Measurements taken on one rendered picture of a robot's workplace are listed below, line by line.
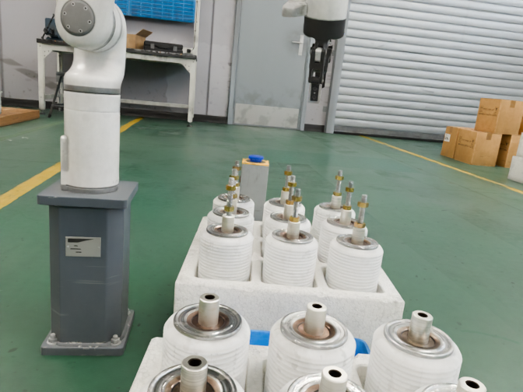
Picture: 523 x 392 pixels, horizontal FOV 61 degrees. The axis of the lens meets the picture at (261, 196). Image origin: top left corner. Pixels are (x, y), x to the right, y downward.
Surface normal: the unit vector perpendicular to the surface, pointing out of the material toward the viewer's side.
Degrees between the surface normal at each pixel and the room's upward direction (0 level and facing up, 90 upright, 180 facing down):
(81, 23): 93
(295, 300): 90
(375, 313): 90
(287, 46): 90
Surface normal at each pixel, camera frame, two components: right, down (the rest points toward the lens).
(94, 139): 0.43, 0.26
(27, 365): 0.10, -0.97
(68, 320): 0.12, 0.25
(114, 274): 0.79, 0.22
